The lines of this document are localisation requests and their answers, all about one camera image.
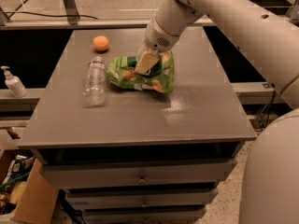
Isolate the metal railing frame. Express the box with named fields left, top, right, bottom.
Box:
left=0, top=0, right=299, bottom=32

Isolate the black floor cable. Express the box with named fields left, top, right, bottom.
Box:
left=4, top=0, right=99, bottom=21

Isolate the clear plastic water bottle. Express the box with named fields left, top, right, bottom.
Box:
left=83, top=56, right=107, bottom=106

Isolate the green rice chip bag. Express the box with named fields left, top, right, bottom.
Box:
left=107, top=51, right=175, bottom=93

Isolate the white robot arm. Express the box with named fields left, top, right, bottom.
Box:
left=135, top=0, right=299, bottom=224

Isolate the brown cardboard box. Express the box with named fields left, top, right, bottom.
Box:
left=0, top=160, right=58, bottom=224

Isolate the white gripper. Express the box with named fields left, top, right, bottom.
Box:
left=135, top=17, right=181, bottom=75

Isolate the white pump dispenser bottle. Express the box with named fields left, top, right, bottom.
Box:
left=1, top=65, right=27, bottom=98

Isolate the grey drawer cabinet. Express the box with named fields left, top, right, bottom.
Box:
left=21, top=27, right=255, bottom=224

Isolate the orange fruit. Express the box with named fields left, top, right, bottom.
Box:
left=93, top=35, right=109, bottom=51

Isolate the black cable near rail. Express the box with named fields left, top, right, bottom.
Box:
left=253, top=83, right=277, bottom=131

